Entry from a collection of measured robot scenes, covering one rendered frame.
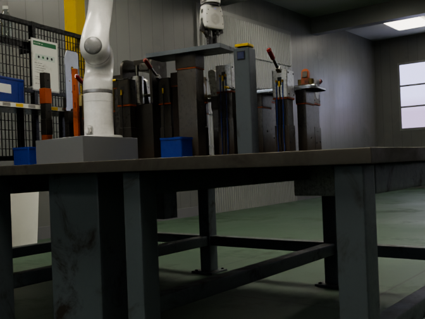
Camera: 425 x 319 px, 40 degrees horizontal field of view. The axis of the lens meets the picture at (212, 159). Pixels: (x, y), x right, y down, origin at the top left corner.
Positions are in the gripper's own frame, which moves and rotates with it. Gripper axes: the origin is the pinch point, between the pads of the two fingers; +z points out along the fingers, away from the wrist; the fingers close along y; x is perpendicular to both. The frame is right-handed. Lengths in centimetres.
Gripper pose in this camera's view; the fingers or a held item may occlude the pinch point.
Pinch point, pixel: (212, 42)
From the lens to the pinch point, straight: 247.9
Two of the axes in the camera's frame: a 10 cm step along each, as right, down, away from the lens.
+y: 7.8, -0.3, 6.3
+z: 0.4, 10.0, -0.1
